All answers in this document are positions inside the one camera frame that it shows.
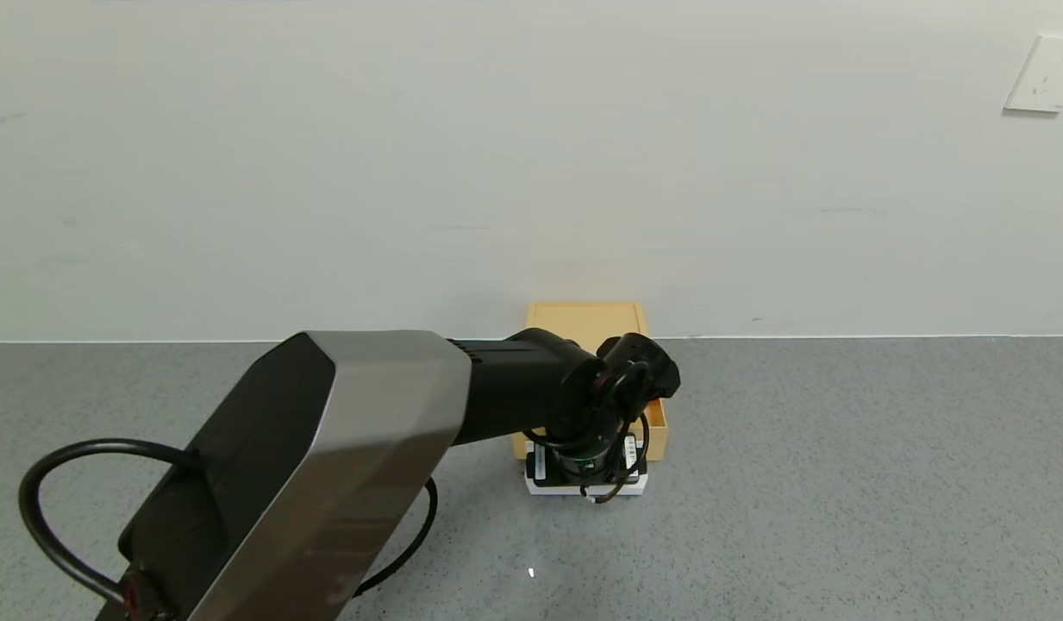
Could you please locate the white wall outlet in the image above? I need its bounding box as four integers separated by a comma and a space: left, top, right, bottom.
1004, 34, 1063, 115

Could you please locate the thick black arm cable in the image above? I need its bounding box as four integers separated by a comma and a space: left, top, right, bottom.
18, 438, 437, 605

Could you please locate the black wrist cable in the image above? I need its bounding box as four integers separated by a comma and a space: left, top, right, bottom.
522, 361, 653, 505

